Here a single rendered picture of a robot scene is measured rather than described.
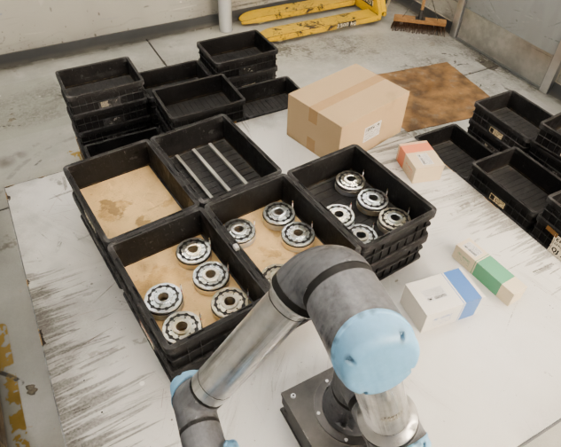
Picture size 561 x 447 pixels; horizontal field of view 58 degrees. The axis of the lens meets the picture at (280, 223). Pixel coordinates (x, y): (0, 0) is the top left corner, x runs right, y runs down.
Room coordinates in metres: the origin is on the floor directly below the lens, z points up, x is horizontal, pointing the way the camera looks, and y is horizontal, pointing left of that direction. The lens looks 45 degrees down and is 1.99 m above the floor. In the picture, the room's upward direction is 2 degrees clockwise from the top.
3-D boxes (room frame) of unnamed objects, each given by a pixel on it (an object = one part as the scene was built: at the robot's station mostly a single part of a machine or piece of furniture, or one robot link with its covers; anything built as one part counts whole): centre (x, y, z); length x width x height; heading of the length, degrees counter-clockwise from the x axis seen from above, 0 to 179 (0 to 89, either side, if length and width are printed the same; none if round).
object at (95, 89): (2.42, 0.99, 0.37); 0.40 x 0.30 x 0.45; 120
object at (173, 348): (0.85, 0.24, 0.92); 0.40 x 0.30 x 0.02; 35
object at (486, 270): (1.06, -0.68, 0.73); 0.24 x 0.06 x 0.06; 33
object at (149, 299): (0.81, 0.31, 0.86); 0.10 x 0.10 x 0.01
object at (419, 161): (1.60, -0.54, 0.74); 0.16 x 0.12 x 0.07; 16
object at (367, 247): (1.20, -0.25, 0.92); 0.40 x 0.30 x 0.02; 35
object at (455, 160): (2.19, -0.93, 0.26); 0.40 x 0.30 x 0.23; 30
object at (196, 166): (1.35, 0.23, 0.87); 0.40 x 0.30 x 0.11; 35
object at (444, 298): (0.93, -0.50, 0.74); 0.20 x 0.12 x 0.09; 112
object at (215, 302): (0.80, 0.13, 0.86); 0.10 x 0.10 x 0.01
